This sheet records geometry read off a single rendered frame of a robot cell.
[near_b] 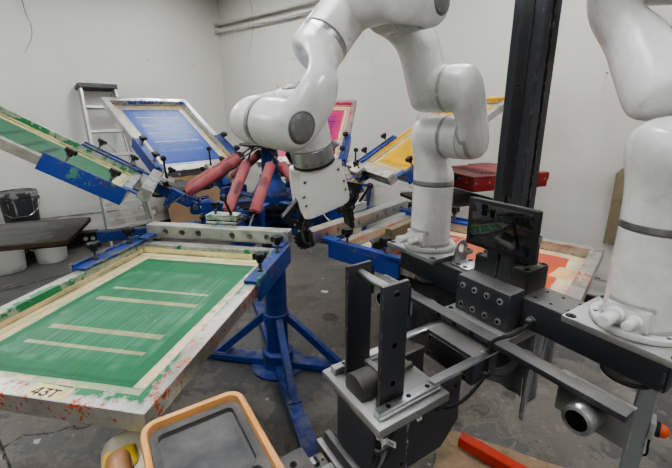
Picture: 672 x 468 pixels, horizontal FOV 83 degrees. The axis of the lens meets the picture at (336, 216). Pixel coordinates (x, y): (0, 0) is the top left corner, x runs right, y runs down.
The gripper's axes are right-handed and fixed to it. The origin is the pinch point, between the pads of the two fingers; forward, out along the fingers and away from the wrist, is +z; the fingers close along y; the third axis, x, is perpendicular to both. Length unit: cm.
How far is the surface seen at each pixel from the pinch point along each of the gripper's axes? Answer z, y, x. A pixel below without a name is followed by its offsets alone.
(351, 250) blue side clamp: 39, -21, -38
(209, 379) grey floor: 136, 48, -108
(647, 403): 65, -61, 39
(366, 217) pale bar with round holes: 46, -42, -62
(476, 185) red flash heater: 72, -126, -81
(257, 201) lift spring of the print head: 33, -5, -89
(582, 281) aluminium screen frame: 43, -67, 15
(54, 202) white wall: 107, 139, -407
